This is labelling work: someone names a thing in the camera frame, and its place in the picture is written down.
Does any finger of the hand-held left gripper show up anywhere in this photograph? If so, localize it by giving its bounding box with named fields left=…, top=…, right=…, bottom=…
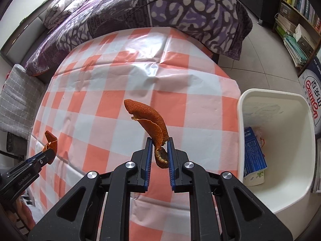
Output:
left=31, top=154, right=55, bottom=168
left=24, top=149, right=55, bottom=162

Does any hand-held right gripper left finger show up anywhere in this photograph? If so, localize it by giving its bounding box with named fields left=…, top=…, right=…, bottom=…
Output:
left=27, top=138, right=154, bottom=241

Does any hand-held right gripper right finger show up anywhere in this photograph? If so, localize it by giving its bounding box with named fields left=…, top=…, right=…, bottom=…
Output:
left=167, top=137, right=294, bottom=241

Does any small orange peel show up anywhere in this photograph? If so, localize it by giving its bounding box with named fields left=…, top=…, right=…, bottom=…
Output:
left=43, top=131, right=59, bottom=154

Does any large orange peel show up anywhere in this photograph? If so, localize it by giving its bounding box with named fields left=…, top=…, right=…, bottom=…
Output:
left=124, top=99, right=169, bottom=169

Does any dark blue carton box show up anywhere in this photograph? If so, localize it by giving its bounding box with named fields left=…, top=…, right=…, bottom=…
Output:
left=244, top=127, right=268, bottom=179

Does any white packet with green print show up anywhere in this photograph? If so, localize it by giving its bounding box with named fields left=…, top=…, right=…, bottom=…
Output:
left=244, top=168, right=266, bottom=187

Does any white plastic bin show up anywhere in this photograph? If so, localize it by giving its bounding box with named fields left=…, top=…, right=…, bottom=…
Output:
left=237, top=88, right=315, bottom=213

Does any person's left hand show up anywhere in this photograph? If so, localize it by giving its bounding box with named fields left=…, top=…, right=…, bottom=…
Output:
left=11, top=196, right=37, bottom=233

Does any grey checked cushion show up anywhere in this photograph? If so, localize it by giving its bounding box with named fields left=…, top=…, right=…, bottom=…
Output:
left=0, top=64, right=46, bottom=135

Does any orange checked tablecloth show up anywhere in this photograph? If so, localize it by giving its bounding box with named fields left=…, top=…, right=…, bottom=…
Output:
left=26, top=27, right=239, bottom=241

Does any folded white patterned quilt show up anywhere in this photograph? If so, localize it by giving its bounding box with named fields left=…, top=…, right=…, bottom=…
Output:
left=45, top=0, right=94, bottom=30

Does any white and blue cardboard carton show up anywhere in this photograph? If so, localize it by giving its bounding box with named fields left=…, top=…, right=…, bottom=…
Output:
left=298, top=55, right=321, bottom=134

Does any bed with purple quilt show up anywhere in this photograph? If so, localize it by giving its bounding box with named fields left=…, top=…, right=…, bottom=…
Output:
left=25, top=0, right=253, bottom=77

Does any stack of paper folders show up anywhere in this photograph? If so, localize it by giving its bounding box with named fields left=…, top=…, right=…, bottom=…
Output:
left=274, top=17, right=317, bottom=68

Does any tissue box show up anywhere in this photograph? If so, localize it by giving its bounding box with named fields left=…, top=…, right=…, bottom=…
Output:
left=293, top=24, right=318, bottom=47

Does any wooden bookshelf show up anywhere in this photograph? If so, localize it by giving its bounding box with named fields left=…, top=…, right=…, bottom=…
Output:
left=272, top=0, right=321, bottom=69

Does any row of books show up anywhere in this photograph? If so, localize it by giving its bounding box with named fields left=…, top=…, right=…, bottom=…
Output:
left=281, top=0, right=321, bottom=32

